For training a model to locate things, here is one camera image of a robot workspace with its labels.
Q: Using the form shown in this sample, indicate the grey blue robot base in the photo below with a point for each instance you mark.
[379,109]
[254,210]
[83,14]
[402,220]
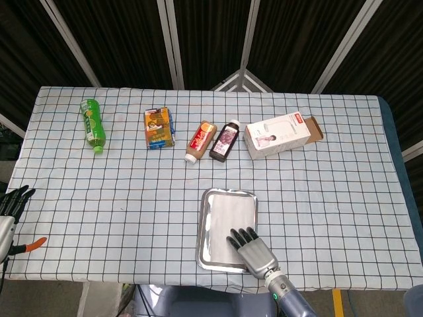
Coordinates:
[198,302]

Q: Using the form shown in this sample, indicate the white table leg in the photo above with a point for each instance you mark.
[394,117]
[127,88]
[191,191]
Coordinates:
[99,298]

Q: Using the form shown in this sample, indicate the brown bottle red label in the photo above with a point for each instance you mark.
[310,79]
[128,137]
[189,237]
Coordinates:
[201,140]

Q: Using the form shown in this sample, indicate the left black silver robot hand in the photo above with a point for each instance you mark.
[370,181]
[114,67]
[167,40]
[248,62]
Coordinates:
[6,228]

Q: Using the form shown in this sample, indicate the white cardboard product box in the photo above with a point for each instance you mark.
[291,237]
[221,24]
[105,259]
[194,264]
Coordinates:
[281,137]

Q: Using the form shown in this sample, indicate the blue grey rounded object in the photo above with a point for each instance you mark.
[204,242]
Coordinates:
[414,302]

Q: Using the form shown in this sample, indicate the green plastic drink bottle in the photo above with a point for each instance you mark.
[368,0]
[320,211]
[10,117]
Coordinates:
[93,125]

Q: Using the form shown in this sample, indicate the orange blue snack packet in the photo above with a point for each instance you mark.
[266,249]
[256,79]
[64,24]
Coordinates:
[159,128]

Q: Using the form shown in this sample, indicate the metal partition foot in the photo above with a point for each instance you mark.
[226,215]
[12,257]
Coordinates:
[243,81]

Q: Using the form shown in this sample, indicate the white black checked tablecloth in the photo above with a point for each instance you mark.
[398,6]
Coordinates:
[115,198]

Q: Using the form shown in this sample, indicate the stainless steel tray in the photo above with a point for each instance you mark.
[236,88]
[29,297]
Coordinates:
[204,231]

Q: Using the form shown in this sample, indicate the white metal frame post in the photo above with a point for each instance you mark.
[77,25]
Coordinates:
[173,49]
[347,46]
[71,46]
[413,151]
[248,39]
[11,125]

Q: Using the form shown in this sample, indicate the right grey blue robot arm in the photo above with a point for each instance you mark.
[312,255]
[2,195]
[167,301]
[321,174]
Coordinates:
[292,298]

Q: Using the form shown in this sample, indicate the dark purple juice bottle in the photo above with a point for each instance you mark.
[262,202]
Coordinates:
[225,140]

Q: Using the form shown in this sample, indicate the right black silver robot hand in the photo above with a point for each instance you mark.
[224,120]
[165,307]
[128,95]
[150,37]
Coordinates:
[256,254]

